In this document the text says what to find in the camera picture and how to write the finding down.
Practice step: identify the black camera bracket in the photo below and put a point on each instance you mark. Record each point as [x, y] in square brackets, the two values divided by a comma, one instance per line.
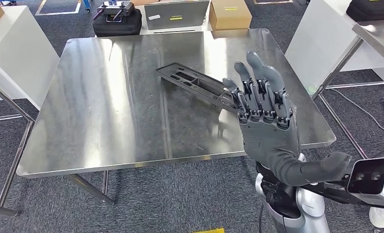
[330, 193]

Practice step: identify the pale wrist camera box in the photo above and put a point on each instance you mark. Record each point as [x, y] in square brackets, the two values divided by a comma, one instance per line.
[372, 180]

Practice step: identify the black plastic plate frame part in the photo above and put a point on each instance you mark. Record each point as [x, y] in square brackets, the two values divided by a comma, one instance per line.
[195, 82]

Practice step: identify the grey remote controller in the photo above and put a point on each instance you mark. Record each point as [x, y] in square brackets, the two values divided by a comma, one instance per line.
[116, 8]

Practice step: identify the white floor tape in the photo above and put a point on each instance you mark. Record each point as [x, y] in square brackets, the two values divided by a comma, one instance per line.
[272, 3]
[60, 13]

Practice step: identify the grey flat case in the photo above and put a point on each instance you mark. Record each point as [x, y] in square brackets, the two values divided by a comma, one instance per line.
[179, 16]

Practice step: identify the grey workbench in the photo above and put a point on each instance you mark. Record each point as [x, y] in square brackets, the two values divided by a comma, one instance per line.
[98, 112]

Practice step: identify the white round object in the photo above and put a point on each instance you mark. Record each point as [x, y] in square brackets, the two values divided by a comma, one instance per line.
[381, 217]

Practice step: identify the yellow floor tape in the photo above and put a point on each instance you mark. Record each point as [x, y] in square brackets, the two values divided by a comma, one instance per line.
[211, 231]

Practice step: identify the black carry case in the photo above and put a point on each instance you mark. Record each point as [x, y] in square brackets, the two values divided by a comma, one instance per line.
[117, 27]
[372, 9]

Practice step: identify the steel table with white panels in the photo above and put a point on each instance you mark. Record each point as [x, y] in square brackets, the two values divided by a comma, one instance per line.
[21, 58]
[320, 38]

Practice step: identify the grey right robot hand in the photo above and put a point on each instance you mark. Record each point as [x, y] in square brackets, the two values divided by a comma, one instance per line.
[269, 138]

